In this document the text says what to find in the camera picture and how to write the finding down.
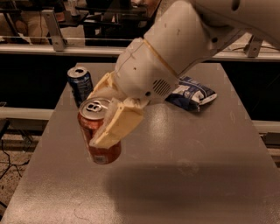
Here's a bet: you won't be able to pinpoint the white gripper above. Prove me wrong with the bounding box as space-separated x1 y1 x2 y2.
87 38 179 149

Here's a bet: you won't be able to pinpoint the red coke can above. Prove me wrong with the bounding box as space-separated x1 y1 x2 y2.
77 96 123 165

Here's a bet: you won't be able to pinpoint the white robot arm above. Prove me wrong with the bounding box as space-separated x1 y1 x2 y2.
89 0 280 149

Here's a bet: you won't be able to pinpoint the blue pepsi can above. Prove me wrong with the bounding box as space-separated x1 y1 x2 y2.
67 66 94 107

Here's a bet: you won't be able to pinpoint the blue white chip bag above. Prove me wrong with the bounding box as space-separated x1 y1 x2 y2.
165 76 217 111

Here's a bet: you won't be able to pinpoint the dark desk behind barrier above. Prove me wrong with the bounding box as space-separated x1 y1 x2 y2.
58 0 161 46

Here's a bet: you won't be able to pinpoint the left metal bracket post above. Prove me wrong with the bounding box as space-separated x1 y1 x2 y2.
42 10 66 52

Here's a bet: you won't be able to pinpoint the metal bracket post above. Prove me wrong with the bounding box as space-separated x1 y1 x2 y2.
42 10 66 52
244 35 263 58

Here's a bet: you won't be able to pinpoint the metal rail with glass barrier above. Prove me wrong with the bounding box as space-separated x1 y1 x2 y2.
1 4 280 62

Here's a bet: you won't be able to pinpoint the black cables on floor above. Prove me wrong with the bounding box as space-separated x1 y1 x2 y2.
0 139 30 211

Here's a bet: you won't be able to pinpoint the right metal bracket post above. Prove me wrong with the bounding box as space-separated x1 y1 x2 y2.
244 35 263 58

